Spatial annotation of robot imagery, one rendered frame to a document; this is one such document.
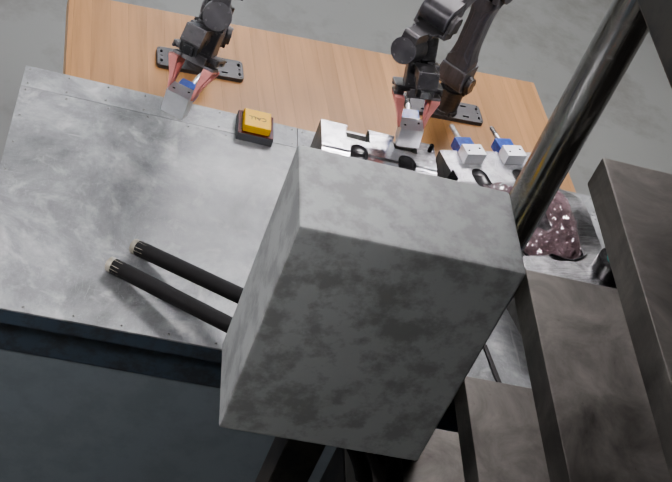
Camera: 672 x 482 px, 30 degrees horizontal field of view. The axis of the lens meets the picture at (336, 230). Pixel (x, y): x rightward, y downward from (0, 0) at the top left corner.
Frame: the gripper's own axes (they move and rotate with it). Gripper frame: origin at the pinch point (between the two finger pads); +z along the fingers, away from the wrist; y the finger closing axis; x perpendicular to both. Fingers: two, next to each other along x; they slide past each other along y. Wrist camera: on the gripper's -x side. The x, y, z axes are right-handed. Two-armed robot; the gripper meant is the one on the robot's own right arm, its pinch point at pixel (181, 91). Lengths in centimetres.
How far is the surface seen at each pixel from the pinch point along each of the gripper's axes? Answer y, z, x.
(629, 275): 82, -19, -89
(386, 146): 40.3, -5.8, 22.2
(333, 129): 28.7, -4.3, 19.5
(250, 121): 11.9, 2.1, 18.8
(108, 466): 21, 72, -15
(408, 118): 41.9, -13.3, 22.5
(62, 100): -23.4, 13.8, 5.0
